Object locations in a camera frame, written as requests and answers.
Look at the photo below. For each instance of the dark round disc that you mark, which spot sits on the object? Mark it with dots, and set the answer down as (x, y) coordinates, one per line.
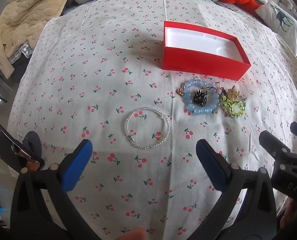
(33, 141)

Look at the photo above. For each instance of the cherry print tablecloth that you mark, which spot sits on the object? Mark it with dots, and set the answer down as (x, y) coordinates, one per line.
(128, 80)

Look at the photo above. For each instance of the deer print pillow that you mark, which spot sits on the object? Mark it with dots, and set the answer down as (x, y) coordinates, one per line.
(279, 20)

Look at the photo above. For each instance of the black hair claw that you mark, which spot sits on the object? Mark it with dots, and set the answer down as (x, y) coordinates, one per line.
(201, 97)

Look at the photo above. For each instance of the person's left hand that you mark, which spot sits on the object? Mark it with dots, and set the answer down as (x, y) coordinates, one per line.
(132, 233)

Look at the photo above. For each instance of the gold hoop rings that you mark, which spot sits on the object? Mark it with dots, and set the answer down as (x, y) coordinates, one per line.
(232, 93)

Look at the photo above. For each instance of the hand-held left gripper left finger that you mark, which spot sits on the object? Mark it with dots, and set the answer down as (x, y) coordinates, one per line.
(77, 165)

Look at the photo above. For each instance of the red cardboard box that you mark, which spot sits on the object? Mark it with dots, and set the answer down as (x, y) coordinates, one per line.
(203, 63)

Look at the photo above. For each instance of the plaid cloth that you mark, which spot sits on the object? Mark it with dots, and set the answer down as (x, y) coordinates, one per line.
(22, 51)

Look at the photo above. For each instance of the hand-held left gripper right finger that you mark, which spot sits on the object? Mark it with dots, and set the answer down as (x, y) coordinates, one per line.
(211, 165)

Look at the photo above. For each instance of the beige quilted blanket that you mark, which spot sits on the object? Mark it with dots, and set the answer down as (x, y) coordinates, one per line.
(28, 15)

